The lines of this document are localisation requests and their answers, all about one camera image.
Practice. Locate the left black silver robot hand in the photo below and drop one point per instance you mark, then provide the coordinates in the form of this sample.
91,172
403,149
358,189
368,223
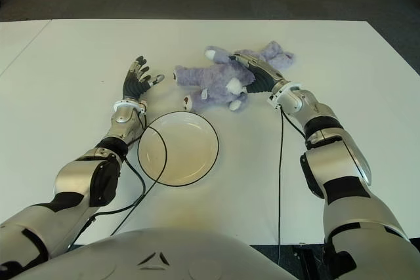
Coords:
134,85

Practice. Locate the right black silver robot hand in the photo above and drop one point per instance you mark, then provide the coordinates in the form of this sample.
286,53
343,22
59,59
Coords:
265,76

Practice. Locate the purple plush bear doll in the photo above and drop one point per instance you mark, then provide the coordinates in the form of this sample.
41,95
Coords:
216,80

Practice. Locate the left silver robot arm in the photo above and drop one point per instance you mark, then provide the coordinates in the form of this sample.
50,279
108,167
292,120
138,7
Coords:
82,175

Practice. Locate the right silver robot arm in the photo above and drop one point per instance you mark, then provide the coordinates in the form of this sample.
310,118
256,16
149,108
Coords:
338,175

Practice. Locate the white plate with black rim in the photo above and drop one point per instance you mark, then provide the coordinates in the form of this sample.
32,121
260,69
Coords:
187,152

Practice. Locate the silver robot torso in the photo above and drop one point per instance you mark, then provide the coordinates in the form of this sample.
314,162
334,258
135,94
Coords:
164,253

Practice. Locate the black metal frame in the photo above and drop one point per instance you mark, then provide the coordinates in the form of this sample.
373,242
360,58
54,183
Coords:
308,262

